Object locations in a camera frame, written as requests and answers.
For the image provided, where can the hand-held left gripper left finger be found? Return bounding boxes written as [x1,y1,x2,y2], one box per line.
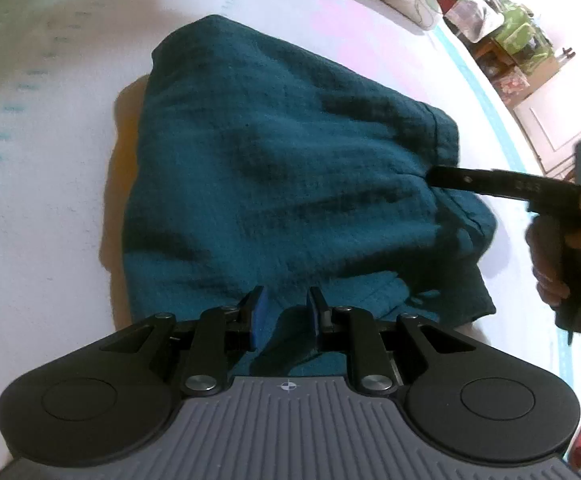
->
[100,285,271,395]

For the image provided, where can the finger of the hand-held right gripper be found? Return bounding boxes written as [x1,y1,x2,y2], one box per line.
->
[427,164,579,204]

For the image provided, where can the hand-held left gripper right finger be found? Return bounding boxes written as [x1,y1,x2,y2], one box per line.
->
[306,287,477,395]

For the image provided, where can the teal pants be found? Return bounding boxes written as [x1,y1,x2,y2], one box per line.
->
[120,14,500,376]

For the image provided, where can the person's right hand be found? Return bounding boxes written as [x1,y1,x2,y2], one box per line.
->
[525,215,572,311]

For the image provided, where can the white cabinet door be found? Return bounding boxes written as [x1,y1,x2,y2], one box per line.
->
[513,60,581,181]

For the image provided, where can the floral patterned box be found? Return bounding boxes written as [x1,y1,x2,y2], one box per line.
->
[493,67,529,99]

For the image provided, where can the wooden stool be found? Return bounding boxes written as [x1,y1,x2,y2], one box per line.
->
[473,40,521,86]

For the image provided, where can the clear plastic storage box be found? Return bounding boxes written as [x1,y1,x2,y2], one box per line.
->
[440,0,502,44]

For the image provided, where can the floral bedsheet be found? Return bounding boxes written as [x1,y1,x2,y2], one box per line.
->
[0,0,581,463]

